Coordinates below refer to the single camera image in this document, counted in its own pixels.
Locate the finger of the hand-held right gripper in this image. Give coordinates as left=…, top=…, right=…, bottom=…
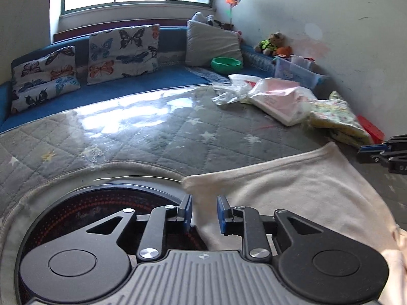
left=359, top=135, right=407, bottom=154
left=357, top=152, right=407, bottom=175

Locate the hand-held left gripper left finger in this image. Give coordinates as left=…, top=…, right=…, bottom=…
left=85, top=194, right=193, bottom=263

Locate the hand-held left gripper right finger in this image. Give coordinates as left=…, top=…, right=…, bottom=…
left=217, top=195, right=322, bottom=259

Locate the cream cloth garment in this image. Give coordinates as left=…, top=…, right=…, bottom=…
left=182, top=141, right=407, bottom=305

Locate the red flat box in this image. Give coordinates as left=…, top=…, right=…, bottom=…
left=356, top=114, right=385, bottom=145

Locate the yellow floral folded cloth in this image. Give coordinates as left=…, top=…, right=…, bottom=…
left=306, top=91, right=375, bottom=148

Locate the round black red-dotted disc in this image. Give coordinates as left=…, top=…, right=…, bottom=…
left=14, top=182, right=211, bottom=305

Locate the grey quilted star blanket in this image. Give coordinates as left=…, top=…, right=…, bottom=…
left=0, top=82, right=407, bottom=305

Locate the pink white bagged package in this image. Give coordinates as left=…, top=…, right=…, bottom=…
left=247, top=78, right=311, bottom=127

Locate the clear plastic storage box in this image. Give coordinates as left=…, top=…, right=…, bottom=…
left=273, top=54, right=329, bottom=90

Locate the crumpled white plastic bag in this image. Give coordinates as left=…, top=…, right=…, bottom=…
left=211, top=74, right=265, bottom=105

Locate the blue sofa bed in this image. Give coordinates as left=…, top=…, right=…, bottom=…
left=0, top=25, right=331, bottom=134

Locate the blue striped cloth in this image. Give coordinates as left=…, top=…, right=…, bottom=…
left=186, top=66, right=230, bottom=84

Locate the plush bear in green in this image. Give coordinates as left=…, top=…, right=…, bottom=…
left=254, top=33, right=285, bottom=56

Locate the green plastic bowl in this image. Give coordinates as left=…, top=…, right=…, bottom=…
left=211, top=56, right=243, bottom=74

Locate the plain grey pillow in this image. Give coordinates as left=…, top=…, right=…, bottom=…
left=185, top=20, right=244, bottom=69

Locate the large butterfly print pillow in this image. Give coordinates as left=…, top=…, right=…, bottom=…
left=86, top=24, right=160, bottom=86

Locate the grey white plush toy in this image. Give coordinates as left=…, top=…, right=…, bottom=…
left=192, top=12, right=225, bottom=28

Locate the small butterfly print pillow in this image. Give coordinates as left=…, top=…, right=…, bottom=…
left=11, top=46, right=82, bottom=114

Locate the colourful paper pinwheel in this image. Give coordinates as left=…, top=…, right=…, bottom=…
left=225, top=0, right=243, bottom=30

